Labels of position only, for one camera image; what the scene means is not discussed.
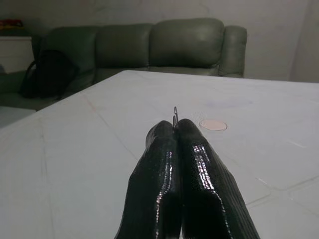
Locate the white cabinet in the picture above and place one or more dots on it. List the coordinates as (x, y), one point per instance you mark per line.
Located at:
(15, 52)

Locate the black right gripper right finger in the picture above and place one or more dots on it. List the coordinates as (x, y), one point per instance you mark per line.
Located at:
(209, 189)

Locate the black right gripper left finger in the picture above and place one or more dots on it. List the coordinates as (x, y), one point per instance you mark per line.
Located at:
(154, 179)

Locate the black backpack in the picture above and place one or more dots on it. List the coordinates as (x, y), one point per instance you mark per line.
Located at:
(49, 74)

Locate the red and yellow item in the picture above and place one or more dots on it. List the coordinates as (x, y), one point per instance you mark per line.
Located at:
(10, 24)

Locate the green leather sofa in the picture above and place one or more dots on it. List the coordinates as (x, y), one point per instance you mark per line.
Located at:
(187, 44)

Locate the pink round disc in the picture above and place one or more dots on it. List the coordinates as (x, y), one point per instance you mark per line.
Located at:
(213, 125)

